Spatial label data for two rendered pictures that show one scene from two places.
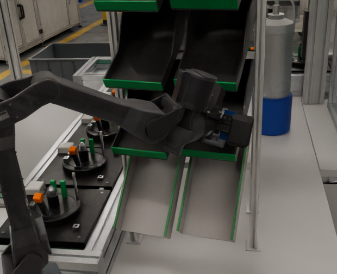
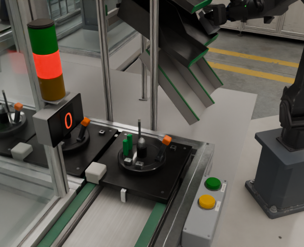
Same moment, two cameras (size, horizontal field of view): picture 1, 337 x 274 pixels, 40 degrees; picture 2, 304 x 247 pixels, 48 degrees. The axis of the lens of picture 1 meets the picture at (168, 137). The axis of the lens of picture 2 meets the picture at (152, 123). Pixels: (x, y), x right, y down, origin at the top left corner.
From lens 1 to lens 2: 138 cm
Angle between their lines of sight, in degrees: 67
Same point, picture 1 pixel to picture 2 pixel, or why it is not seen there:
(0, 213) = (93, 217)
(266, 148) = (73, 79)
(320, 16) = not seen: outside the picture
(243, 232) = (165, 105)
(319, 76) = not seen: hidden behind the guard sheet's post
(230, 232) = (211, 86)
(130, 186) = (171, 97)
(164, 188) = (182, 85)
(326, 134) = (75, 58)
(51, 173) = (66, 162)
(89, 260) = (210, 147)
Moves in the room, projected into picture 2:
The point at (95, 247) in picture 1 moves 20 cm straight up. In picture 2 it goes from (195, 143) to (200, 87)
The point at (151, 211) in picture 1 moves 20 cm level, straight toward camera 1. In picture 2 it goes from (190, 102) to (249, 106)
